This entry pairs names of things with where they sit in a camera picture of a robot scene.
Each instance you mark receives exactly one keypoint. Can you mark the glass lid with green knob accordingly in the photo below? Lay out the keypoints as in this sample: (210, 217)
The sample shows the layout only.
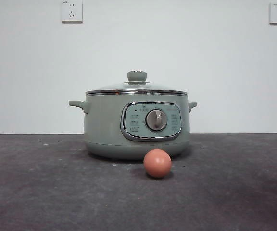
(136, 77)

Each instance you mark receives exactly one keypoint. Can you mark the brown egg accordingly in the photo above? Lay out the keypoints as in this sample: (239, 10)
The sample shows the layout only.
(157, 163)

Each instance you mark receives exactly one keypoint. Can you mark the sage green electric pot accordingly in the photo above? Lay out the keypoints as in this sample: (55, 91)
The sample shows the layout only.
(102, 125)

